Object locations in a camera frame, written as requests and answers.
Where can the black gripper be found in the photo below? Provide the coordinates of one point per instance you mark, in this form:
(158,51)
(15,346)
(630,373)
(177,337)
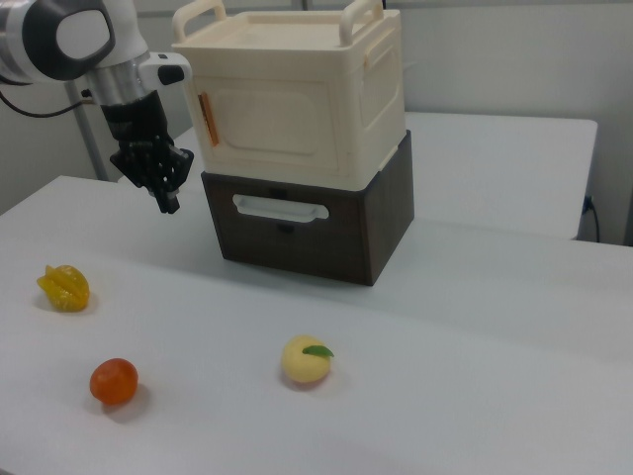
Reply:
(133,121)

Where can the cream cabinet door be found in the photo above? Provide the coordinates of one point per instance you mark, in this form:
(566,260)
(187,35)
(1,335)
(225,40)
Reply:
(277,123)

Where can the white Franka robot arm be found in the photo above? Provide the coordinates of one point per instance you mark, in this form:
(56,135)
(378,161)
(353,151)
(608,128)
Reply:
(54,34)

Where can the cream plastic cabinet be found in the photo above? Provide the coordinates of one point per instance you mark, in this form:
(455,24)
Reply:
(316,54)

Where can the grey metal pole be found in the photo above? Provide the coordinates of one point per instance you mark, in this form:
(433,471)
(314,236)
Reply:
(91,143)

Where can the yellow toy starfruit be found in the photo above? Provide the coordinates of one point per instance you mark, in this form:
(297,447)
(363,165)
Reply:
(64,289)

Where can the dark brown drawer box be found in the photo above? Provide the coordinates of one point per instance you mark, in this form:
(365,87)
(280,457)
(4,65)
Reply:
(356,232)

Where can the orange toy tangerine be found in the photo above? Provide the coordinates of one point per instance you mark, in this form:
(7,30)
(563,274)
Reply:
(114,381)

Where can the yellow toy peach with leaf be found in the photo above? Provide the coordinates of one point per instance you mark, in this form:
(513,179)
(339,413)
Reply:
(304,366)

